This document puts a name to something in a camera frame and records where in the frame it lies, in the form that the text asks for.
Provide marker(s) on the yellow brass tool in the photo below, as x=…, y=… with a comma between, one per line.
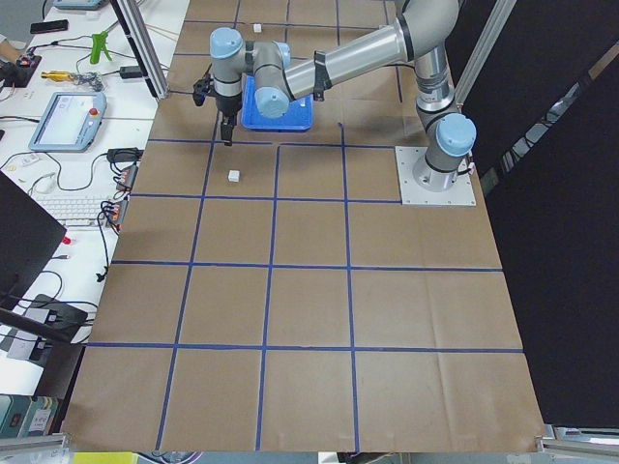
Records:
x=57, y=76

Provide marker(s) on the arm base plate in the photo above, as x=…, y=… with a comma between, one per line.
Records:
x=419, y=185

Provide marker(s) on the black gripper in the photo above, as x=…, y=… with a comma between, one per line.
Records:
x=226, y=104

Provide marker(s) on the green handled reach grabber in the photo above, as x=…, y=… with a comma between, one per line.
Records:
x=99, y=48

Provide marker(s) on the wrist black camera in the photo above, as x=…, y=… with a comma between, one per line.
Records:
x=202, y=89

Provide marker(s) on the black power adapter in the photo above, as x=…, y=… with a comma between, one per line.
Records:
x=130, y=72

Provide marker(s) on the blue plastic tray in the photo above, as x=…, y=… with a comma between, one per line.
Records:
x=290, y=113

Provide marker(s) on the black monitor stand base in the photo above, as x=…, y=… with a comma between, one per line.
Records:
x=45, y=322

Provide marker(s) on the white keyboard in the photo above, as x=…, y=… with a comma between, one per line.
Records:
x=75, y=211

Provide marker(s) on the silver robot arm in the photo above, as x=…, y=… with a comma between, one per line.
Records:
x=416, y=37

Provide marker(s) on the blue teach pendant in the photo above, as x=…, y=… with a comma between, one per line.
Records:
x=70, y=122
x=82, y=5

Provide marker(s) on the black monitor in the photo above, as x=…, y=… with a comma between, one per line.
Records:
x=29, y=237

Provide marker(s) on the black smartphone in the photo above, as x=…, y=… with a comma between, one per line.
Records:
x=44, y=27

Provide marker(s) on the aluminium frame post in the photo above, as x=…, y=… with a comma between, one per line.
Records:
x=133, y=25

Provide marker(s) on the brown paper table cover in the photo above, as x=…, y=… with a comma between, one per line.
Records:
x=303, y=308

